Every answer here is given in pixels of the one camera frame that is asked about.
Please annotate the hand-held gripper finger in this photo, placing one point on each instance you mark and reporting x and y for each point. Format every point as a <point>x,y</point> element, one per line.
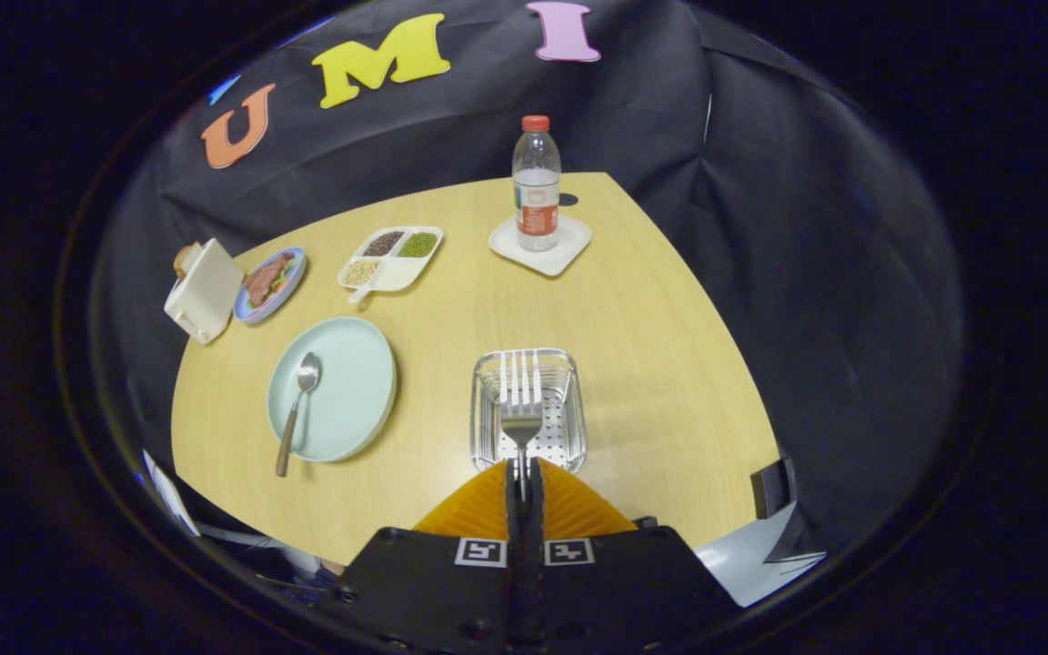
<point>513,518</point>
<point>535,518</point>

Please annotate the pale green plate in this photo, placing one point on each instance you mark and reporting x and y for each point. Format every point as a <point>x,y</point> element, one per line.
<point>351,382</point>

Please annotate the black table clamp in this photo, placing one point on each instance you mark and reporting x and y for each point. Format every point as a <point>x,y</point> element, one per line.
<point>771,487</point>

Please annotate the white divided dish with beans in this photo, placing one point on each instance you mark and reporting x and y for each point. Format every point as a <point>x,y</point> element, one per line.
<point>397,273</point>

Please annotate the white square coaster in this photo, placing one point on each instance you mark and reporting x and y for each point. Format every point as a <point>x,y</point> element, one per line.
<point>569,246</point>

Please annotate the clear bottle with red cap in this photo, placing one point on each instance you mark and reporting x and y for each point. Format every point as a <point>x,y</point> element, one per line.
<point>537,196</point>

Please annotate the blue plate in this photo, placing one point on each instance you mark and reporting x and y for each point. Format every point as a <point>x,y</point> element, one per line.
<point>256,312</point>

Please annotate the white paper sheet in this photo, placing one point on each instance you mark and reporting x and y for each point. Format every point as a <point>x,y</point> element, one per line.
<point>171,491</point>

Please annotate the meat with vegetables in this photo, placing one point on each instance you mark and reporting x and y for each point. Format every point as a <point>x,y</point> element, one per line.
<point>265,277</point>

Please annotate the black backdrop cloth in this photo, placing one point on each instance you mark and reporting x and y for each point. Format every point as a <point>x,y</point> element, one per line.
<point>760,227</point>

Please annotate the cream toaster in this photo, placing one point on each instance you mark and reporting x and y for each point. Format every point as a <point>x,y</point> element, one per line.
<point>206,291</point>

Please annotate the toast slice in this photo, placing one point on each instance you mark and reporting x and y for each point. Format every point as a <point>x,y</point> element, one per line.
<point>186,259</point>

